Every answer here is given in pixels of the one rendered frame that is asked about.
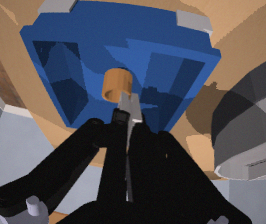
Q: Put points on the grey round turntable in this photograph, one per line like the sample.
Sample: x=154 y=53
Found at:
x=239 y=126

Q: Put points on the bronze bushing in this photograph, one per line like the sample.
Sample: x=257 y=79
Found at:
x=115 y=81

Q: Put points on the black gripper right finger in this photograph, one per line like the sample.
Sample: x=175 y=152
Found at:
x=198 y=197

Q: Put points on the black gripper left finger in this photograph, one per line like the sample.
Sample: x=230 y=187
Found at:
x=26 y=199

